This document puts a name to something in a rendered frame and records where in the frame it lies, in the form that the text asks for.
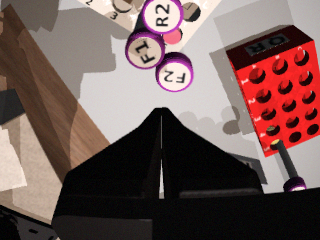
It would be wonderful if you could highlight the red tube rack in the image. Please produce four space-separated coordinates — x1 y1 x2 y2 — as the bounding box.
225 25 320 157

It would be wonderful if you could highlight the white tube rack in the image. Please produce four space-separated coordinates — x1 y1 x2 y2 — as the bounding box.
78 0 221 46

